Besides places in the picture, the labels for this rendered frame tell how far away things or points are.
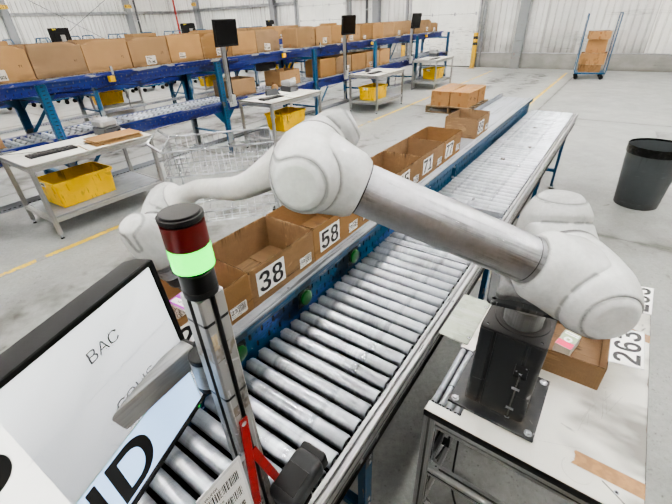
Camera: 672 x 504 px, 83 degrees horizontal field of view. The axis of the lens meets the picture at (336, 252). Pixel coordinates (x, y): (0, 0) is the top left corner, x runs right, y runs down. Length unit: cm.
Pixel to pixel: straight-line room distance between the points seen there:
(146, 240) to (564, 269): 96
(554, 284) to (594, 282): 6
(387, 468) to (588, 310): 147
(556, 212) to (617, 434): 77
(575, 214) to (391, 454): 151
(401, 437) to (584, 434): 99
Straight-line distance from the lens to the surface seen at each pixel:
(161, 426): 70
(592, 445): 145
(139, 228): 109
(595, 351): 173
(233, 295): 142
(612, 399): 160
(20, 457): 55
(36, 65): 581
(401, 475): 209
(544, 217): 99
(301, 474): 85
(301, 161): 62
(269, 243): 192
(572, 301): 83
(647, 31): 1699
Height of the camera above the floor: 184
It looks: 32 degrees down
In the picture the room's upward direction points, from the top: 3 degrees counter-clockwise
